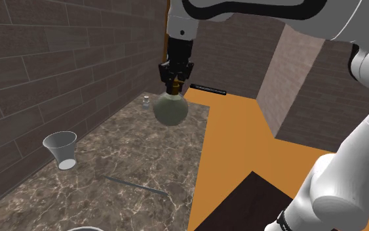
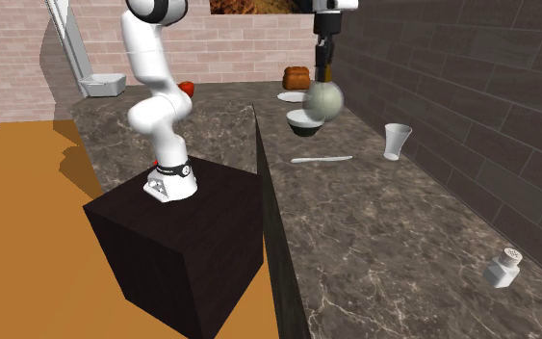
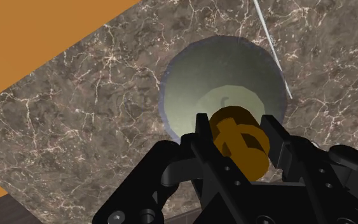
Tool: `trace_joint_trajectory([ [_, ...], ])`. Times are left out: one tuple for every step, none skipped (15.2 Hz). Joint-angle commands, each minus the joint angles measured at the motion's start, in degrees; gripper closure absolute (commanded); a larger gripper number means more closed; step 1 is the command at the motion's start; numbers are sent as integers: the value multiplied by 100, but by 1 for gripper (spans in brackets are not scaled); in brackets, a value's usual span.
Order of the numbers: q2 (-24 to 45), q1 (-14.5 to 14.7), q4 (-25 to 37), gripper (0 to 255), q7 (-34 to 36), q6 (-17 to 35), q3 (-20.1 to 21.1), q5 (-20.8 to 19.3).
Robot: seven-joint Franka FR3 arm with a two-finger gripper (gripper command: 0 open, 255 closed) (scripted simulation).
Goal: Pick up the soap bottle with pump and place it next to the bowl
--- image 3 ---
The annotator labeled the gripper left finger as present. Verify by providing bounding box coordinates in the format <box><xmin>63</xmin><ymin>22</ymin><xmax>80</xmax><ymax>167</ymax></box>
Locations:
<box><xmin>92</xmin><ymin>113</ymin><xmax>261</xmax><ymax>224</ymax></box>

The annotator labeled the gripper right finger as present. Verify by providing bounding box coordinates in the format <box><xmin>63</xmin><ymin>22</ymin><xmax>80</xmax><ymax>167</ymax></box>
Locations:
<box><xmin>260</xmin><ymin>114</ymin><xmax>358</xmax><ymax>224</ymax></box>

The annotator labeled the yellow cylindrical block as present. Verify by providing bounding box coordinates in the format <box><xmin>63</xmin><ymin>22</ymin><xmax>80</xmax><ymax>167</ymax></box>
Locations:
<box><xmin>209</xmin><ymin>105</ymin><xmax>271</xmax><ymax>182</ymax></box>

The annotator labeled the pale green bowl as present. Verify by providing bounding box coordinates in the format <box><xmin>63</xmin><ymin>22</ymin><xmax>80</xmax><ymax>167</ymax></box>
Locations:
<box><xmin>158</xmin><ymin>34</ymin><xmax>288</xmax><ymax>144</ymax></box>

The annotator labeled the thin white rod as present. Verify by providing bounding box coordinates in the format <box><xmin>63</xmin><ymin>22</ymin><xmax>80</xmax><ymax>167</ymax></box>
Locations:
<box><xmin>252</xmin><ymin>0</ymin><xmax>293</xmax><ymax>100</ymax></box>

